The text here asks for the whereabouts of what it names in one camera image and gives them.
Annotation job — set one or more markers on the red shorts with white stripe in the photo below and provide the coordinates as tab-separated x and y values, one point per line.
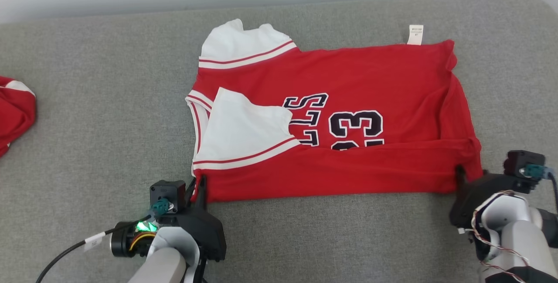
15	113

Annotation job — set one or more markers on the red jersey with white sleeves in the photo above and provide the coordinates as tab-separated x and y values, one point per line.
370	78

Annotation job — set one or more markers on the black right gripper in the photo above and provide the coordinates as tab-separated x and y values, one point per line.
471	196

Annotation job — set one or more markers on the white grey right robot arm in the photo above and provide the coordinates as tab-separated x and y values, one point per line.
510	230

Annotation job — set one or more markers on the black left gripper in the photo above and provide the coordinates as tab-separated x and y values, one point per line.
205	230

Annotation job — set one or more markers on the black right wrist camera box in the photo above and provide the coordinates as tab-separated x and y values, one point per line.
523	161

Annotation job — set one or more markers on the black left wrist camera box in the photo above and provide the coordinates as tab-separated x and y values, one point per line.
168	191

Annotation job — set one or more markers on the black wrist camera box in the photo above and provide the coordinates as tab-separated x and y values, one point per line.
523	161
168	191

